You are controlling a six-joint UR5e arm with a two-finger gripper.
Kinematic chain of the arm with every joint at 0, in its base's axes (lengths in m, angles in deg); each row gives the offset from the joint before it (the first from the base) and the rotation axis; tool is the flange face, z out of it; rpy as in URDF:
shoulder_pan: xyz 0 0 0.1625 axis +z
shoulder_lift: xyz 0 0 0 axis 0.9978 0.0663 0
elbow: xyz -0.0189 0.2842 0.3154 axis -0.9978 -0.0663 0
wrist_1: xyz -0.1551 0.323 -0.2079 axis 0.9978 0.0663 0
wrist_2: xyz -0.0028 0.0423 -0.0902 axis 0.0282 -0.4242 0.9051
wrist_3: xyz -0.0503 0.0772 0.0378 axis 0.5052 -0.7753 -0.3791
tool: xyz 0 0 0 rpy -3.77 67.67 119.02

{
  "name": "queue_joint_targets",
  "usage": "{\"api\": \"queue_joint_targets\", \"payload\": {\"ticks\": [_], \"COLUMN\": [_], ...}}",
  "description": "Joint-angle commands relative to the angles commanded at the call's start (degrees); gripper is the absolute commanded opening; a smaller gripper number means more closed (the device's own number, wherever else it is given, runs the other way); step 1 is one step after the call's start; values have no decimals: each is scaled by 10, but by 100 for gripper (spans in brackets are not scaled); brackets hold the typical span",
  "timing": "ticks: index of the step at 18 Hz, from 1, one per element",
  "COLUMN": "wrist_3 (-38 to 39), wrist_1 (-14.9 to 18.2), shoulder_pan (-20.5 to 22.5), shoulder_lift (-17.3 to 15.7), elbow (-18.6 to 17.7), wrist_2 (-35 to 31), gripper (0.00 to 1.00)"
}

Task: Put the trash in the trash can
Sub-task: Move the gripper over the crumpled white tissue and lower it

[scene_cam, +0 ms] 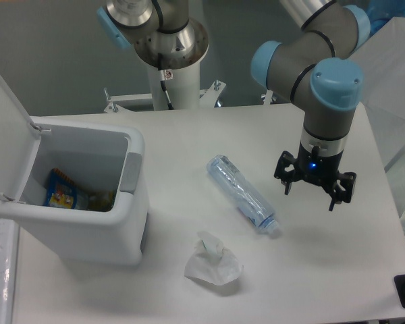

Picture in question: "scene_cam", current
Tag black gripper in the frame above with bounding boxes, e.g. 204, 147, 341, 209
274, 143, 356, 211

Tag white tissue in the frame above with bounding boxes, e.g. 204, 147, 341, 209
184, 231, 244, 286

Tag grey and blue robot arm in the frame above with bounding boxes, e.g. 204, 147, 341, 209
97, 1, 371, 205

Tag white trash can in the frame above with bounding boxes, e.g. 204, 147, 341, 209
0, 117, 149, 266

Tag white trash can lid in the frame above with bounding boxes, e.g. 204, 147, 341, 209
0, 75, 48, 202

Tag clear crushed plastic bottle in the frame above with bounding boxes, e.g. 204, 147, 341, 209
206, 155, 279, 235

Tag colourful snack wrapper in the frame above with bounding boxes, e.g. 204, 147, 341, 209
44, 168, 78, 209

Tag white perforated tray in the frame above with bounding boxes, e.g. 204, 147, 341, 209
0, 219, 20, 323

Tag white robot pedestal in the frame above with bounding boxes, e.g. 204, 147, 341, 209
104, 63, 226, 113

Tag black cable on pedestal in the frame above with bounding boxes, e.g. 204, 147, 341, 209
157, 53, 175, 111

